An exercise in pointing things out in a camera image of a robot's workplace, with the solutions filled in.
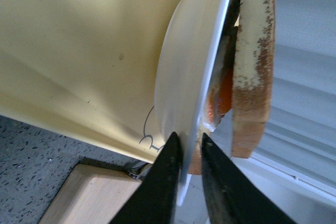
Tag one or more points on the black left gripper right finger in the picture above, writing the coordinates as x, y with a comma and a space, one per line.
230, 196

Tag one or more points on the yellow bear tray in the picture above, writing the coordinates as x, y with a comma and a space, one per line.
85, 69

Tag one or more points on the metal cutting board handle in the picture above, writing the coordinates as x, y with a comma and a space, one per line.
139, 172

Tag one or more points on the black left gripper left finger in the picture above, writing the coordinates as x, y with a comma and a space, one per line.
154, 201

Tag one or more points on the bread slice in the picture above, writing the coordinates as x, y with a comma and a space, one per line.
195, 167
253, 74

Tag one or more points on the white round plate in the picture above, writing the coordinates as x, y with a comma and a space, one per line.
184, 72

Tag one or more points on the wooden cutting board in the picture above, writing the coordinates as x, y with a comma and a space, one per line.
90, 195

